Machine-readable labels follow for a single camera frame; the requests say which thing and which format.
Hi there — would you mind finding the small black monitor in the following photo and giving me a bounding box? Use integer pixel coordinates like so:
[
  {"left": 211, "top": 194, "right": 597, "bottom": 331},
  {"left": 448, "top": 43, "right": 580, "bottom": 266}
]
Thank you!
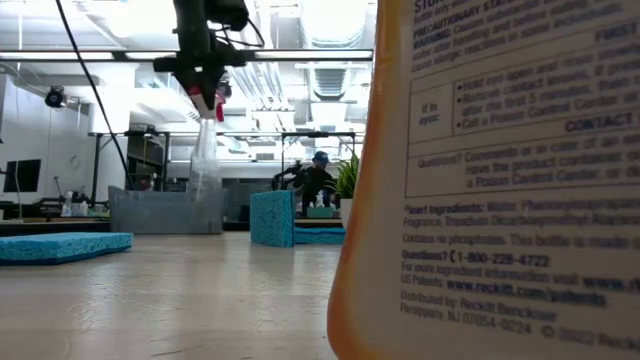
[{"left": 3, "top": 158, "right": 42, "bottom": 194}]

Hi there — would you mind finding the person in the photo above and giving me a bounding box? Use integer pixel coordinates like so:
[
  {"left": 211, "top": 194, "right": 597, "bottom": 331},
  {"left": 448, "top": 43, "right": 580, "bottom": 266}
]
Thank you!
[{"left": 272, "top": 150, "right": 341, "bottom": 219}]

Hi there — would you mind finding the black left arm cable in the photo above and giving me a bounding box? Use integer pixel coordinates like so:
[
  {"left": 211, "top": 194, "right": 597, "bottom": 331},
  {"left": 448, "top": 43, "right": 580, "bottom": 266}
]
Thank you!
[{"left": 54, "top": 0, "right": 135, "bottom": 191}]

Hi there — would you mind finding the translucent grey plastic bin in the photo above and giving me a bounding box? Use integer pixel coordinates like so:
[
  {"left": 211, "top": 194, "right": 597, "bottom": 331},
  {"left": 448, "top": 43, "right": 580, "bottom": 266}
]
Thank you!
[{"left": 108, "top": 185, "right": 226, "bottom": 235}]

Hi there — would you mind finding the wooden background desk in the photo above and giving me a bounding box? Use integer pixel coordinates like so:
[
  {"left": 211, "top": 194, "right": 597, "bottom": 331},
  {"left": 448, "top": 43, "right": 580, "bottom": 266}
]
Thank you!
[{"left": 0, "top": 197, "right": 111, "bottom": 224}]

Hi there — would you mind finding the orange cleaner spray bottle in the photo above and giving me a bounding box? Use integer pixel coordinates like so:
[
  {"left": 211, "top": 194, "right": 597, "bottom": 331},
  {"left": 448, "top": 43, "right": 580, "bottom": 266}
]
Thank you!
[{"left": 327, "top": 0, "right": 640, "bottom": 360}]

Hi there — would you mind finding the clear spray bottle red trigger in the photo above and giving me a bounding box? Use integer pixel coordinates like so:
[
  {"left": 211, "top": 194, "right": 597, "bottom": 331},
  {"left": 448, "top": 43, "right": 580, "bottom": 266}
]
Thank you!
[{"left": 185, "top": 84, "right": 226, "bottom": 204}]

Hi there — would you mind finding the black metal stand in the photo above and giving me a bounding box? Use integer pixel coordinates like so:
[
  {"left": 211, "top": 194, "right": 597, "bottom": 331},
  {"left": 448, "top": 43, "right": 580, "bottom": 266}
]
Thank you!
[
  {"left": 89, "top": 130, "right": 171, "bottom": 192},
  {"left": 279, "top": 130, "right": 357, "bottom": 191}
]

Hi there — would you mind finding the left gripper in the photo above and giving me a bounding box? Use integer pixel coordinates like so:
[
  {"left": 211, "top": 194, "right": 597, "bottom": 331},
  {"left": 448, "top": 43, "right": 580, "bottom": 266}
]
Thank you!
[{"left": 152, "top": 0, "right": 247, "bottom": 101}]

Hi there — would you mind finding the blue scrub sponge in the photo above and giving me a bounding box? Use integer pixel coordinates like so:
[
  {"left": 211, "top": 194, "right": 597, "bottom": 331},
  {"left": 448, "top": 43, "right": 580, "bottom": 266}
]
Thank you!
[
  {"left": 293, "top": 226, "right": 347, "bottom": 246},
  {"left": 0, "top": 231, "right": 134, "bottom": 267},
  {"left": 249, "top": 189, "right": 296, "bottom": 249}
]

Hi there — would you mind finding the black ceiling spotlight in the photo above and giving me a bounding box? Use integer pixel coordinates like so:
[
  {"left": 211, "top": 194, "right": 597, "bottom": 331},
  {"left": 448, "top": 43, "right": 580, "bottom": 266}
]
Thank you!
[{"left": 44, "top": 86, "right": 67, "bottom": 109}]

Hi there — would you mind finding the small potted green plant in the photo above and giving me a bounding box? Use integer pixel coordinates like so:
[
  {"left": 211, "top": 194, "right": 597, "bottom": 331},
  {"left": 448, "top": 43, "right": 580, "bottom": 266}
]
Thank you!
[{"left": 324, "top": 152, "right": 361, "bottom": 229}]

